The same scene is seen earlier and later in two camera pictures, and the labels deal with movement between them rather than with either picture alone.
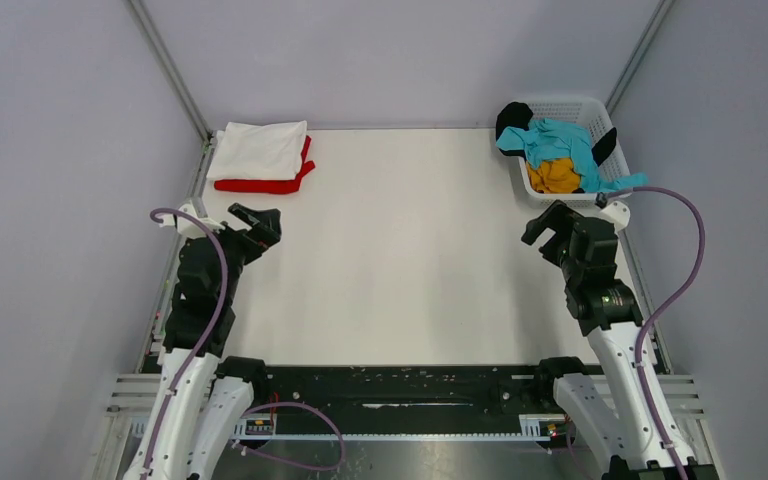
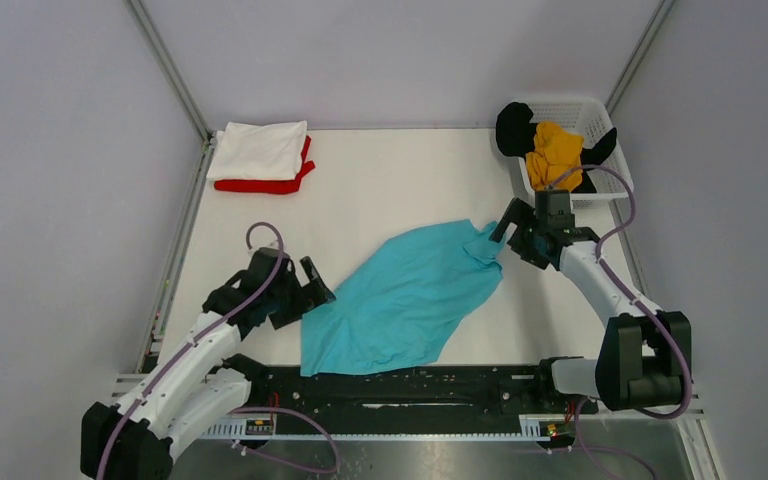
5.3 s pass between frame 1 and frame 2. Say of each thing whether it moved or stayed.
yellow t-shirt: stayed
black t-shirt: stayed
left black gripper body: moved
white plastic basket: stayed
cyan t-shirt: moved
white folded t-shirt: stayed
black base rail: stayed
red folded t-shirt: stayed
